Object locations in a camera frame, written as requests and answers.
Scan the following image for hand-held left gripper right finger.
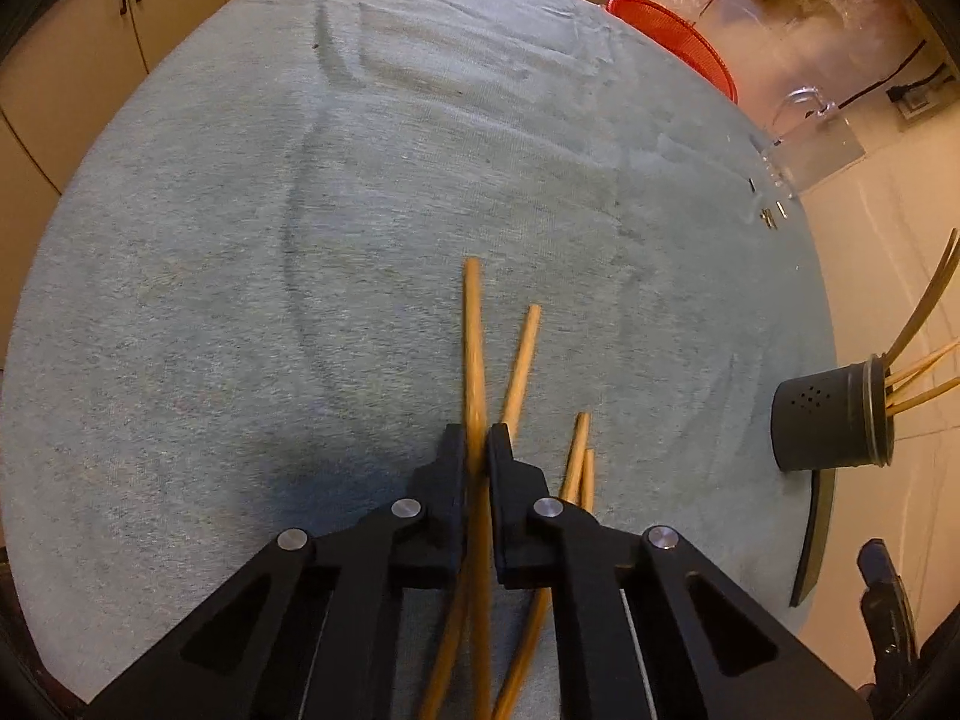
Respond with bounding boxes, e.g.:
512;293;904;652
487;424;871;720

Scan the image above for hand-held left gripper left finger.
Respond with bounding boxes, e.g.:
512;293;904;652
86;424;470;720

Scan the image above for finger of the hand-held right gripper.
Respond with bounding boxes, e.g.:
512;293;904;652
857;538;922;691

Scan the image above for dark perforated utensil cup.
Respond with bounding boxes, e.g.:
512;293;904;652
771;358;895;473

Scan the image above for tapered wooden chopstick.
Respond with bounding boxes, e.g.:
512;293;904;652
885;386;960;415
885;361;960;398
885;341;960;385
461;257;494;720
889;227;960;361
896;251;960;361

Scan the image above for blue table cloth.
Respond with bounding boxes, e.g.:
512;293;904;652
0;0;839;720

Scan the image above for small metal parts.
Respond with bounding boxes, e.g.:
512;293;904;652
748;176;790;231

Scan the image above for clear plastic pitcher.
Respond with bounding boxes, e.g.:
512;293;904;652
750;86;867;200

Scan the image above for red plastic basket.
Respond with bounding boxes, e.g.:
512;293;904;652
607;0;740;102

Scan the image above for crumpled clear plastic bag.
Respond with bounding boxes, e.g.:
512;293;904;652
637;0;721;20

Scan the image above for wall power socket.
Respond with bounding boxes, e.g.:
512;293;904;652
887;66;947;119

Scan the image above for black power cable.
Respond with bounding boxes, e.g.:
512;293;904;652
829;37;931;112

